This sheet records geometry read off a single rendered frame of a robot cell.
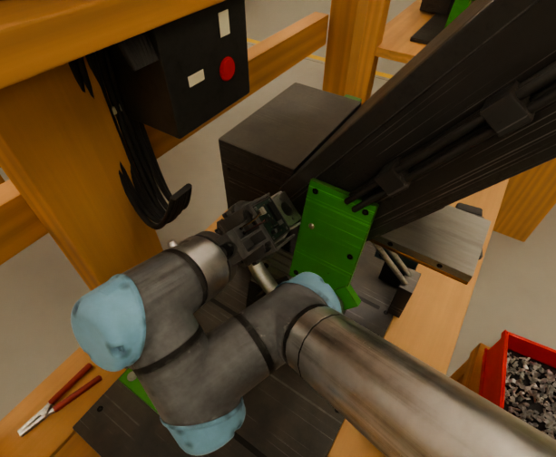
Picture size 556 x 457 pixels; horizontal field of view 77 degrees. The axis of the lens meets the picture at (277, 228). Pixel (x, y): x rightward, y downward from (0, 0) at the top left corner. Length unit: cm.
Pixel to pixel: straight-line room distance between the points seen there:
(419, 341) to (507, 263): 163
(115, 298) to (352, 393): 21
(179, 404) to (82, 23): 36
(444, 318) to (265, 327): 60
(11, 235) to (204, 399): 44
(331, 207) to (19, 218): 49
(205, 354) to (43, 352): 175
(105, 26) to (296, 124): 45
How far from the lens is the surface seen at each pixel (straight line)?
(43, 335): 214
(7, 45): 37
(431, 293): 94
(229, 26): 57
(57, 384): 91
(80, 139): 57
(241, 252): 40
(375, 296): 89
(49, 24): 39
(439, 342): 88
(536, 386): 96
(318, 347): 33
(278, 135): 73
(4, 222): 67
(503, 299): 226
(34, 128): 53
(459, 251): 73
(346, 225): 57
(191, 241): 40
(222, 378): 37
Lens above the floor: 163
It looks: 48 degrees down
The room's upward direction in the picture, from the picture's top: straight up
